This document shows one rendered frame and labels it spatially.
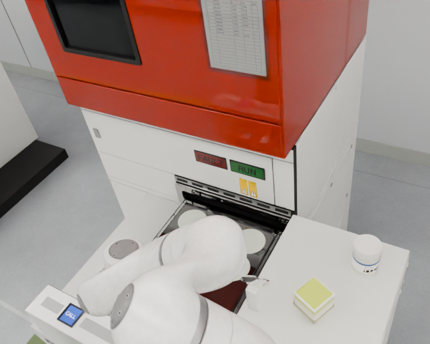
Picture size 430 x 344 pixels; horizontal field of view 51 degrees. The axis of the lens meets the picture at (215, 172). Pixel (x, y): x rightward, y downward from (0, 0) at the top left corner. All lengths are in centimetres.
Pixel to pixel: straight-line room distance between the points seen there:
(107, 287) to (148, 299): 36
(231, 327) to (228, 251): 10
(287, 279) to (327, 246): 16
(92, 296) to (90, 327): 43
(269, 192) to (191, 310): 92
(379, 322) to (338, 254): 22
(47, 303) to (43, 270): 143
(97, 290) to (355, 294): 68
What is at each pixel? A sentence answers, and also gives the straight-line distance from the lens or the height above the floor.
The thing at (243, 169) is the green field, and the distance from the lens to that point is 138.
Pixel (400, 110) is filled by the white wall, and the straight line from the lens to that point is 290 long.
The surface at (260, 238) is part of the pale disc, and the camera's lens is 144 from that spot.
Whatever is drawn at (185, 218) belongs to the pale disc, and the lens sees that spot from 154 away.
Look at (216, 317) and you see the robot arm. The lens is 54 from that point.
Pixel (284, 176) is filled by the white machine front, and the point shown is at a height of 111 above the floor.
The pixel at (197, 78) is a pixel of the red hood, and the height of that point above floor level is 143.
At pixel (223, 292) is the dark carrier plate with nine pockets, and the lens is 134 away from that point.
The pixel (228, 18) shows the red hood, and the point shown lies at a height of 161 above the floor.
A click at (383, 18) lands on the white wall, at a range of 265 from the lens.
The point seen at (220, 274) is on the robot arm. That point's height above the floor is 154.
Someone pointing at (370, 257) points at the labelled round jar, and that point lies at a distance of 123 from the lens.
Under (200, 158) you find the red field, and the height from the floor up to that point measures 110.
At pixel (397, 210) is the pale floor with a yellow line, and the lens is 279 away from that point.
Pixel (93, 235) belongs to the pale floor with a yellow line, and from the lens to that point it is 287.
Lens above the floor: 202
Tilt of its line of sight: 42 degrees down
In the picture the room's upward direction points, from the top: 10 degrees counter-clockwise
